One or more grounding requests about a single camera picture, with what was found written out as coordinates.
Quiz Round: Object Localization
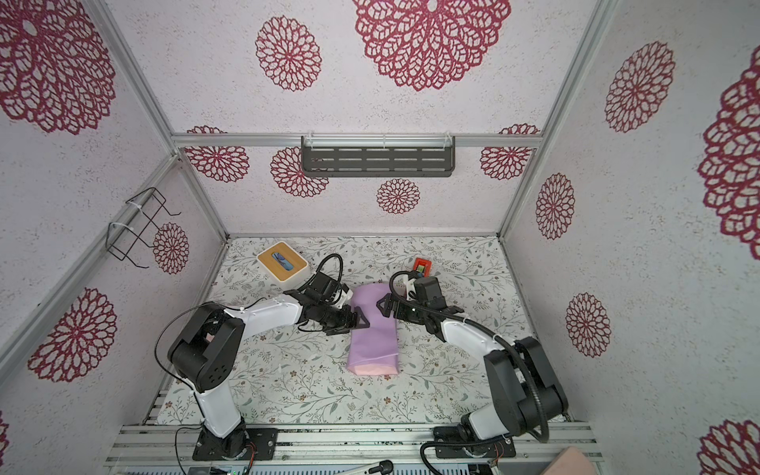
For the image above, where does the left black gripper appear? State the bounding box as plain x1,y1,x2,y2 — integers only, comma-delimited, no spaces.
317,302,370,338

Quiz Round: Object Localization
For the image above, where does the pink wrapping paper sheet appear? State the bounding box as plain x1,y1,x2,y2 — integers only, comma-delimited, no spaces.
346,283,399,376

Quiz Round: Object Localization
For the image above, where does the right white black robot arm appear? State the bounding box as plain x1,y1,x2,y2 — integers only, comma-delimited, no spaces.
377,271,568,443

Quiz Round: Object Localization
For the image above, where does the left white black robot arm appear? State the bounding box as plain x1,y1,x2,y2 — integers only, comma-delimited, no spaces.
167,272,370,441

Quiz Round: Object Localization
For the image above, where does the white box with wooden lid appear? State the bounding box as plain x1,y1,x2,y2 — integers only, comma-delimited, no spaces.
256,241,312,291

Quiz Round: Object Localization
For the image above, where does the red tape dispenser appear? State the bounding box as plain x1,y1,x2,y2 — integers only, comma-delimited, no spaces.
413,257,433,277

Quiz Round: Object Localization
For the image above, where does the blue item on wooden lid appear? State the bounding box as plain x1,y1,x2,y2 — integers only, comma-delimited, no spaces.
271,253,294,272

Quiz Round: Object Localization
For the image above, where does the pink object bottom right corner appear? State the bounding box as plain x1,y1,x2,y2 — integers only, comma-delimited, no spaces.
541,446,597,475

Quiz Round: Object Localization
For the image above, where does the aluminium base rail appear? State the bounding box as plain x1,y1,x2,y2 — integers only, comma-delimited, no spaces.
103,423,608,474

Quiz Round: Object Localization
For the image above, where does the black knob handle front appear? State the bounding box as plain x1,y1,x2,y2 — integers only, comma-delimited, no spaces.
338,459,394,475

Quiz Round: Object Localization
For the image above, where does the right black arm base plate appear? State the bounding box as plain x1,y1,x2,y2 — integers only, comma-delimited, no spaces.
433,426,517,459

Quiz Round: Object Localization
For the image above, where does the grey slotted wall shelf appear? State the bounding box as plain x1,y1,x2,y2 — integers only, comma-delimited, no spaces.
301,135,456,178

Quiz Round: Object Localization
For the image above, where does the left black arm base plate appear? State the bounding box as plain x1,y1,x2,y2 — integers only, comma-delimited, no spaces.
192,429,279,461

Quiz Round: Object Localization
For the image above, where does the black wire wall rack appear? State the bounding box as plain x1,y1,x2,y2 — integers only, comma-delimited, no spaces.
104,187,181,269

